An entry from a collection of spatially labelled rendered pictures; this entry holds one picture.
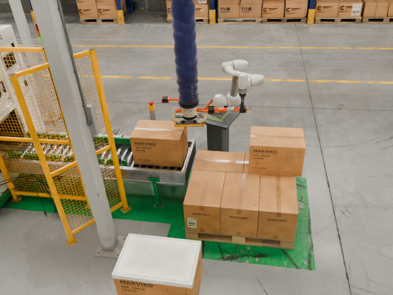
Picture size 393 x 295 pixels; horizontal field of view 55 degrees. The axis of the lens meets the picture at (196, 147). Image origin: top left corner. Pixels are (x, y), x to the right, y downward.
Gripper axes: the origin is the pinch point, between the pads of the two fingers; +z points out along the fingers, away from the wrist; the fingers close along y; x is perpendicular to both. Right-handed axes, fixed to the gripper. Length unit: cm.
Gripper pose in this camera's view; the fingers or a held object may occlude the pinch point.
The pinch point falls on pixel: (242, 108)
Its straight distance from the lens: 425.7
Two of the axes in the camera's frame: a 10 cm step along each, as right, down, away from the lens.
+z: 0.5, 8.1, 5.8
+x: 10.0, 0.0, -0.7
